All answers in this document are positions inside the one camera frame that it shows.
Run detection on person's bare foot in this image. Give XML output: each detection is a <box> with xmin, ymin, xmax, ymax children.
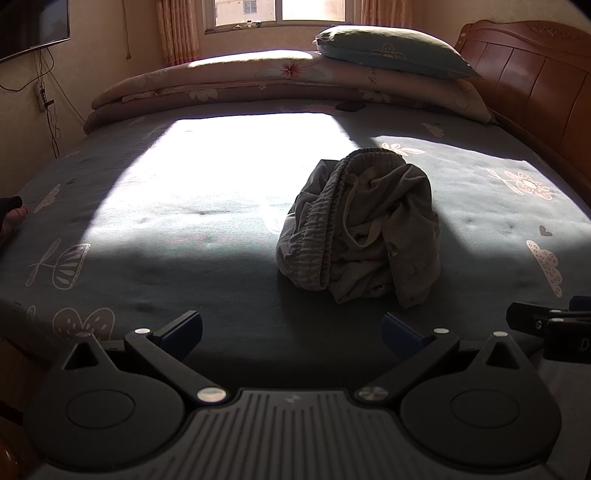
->
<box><xmin>0</xmin><ymin>196</ymin><xmax>29</xmax><ymax>246</ymax></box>

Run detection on wooden bed headboard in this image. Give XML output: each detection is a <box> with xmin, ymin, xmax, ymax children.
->
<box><xmin>455</xmin><ymin>19</ymin><xmax>591</xmax><ymax>208</ymax></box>

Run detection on wall television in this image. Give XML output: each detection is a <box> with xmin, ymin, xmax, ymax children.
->
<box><xmin>0</xmin><ymin>0</ymin><xmax>71</xmax><ymax>64</ymax></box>

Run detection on folded pink floral quilt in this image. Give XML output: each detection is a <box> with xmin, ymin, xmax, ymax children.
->
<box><xmin>83</xmin><ymin>48</ymin><xmax>493</xmax><ymax>134</ymax></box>

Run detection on grey drawstring sweatpants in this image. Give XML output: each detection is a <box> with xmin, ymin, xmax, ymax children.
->
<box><xmin>276</xmin><ymin>148</ymin><xmax>442</xmax><ymax>309</ymax></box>

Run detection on window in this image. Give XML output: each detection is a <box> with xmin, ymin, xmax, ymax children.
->
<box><xmin>203</xmin><ymin>0</ymin><xmax>348</xmax><ymax>36</ymax></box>

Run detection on black wall cables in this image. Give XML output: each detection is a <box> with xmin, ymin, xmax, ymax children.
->
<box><xmin>0</xmin><ymin>46</ymin><xmax>64</xmax><ymax>158</ymax></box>

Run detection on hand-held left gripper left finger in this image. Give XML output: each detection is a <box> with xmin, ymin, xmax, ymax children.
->
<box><xmin>62</xmin><ymin>310</ymin><xmax>228</xmax><ymax>408</ymax></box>

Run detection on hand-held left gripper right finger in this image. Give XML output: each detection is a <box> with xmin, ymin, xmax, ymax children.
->
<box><xmin>355</xmin><ymin>312</ymin><xmax>532</xmax><ymax>407</ymax></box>

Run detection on pink patterned curtain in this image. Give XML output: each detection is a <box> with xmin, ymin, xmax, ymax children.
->
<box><xmin>154</xmin><ymin>0</ymin><xmax>202</xmax><ymax>68</ymax></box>
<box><xmin>360</xmin><ymin>0</ymin><xmax>414</xmax><ymax>29</ymax></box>

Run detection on teal floral bed sheet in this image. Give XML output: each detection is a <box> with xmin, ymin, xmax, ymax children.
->
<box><xmin>0</xmin><ymin>99</ymin><xmax>591</xmax><ymax>398</ymax></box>

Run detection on teal pillow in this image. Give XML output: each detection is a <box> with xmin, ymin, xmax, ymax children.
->
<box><xmin>314</xmin><ymin>25</ymin><xmax>482</xmax><ymax>80</ymax></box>

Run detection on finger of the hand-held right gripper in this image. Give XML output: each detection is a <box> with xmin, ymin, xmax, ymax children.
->
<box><xmin>506</xmin><ymin>302</ymin><xmax>555</xmax><ymax>334</ymax></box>

